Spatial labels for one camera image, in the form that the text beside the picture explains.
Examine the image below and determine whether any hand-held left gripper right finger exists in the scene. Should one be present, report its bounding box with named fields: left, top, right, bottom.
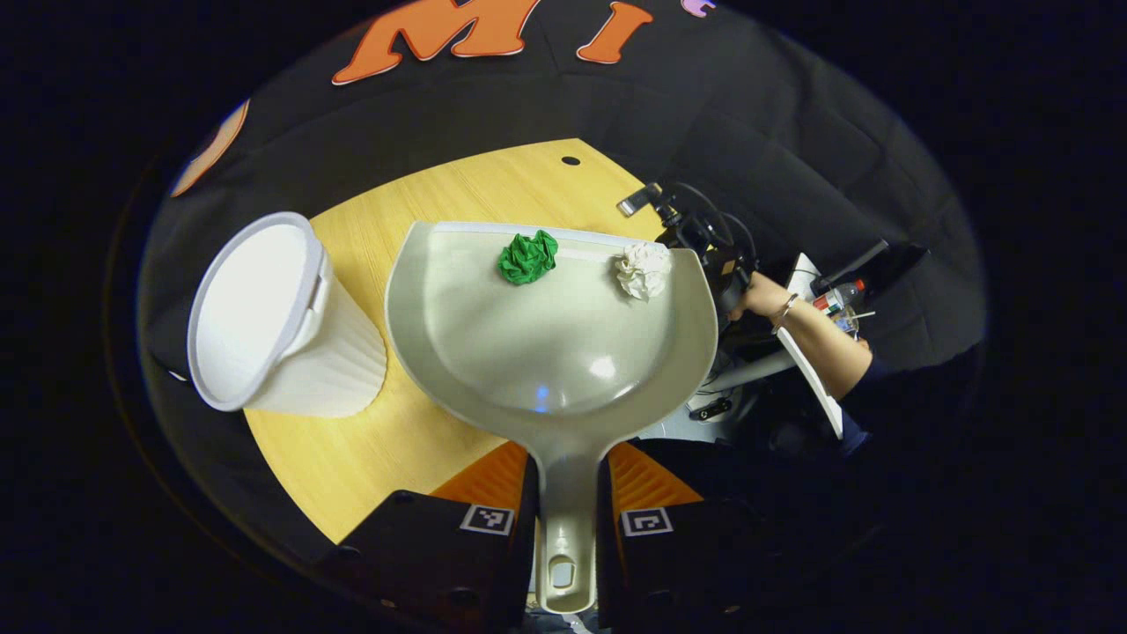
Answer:
left=599, top=440, right=795, bottom=630

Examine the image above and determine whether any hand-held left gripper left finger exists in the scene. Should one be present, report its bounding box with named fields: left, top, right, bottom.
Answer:
left=328, top=440, right=540, bottom=630

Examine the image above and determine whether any white paper ball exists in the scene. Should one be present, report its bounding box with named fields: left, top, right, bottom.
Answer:
left=614, top=243, right=672, bottom=302

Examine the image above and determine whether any green paper ball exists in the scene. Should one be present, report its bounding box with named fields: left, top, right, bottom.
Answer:
left=497, top=230, right=560, bottom=286

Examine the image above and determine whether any light grey plastic dustpan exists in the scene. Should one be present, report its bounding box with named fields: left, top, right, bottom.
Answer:
left=385, top=220, right=718, bottom=615

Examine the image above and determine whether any white ribbed garbage bin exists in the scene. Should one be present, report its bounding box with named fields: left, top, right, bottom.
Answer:
left=187, top=211, right=388, bottom=418

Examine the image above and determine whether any grey tube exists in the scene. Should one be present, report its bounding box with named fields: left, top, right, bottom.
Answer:
left=704, top=352, right=798, bottom=393

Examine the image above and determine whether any clear bottle with red cap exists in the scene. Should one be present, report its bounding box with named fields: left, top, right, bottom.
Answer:
left=812, top=280, right=868, bottom=313

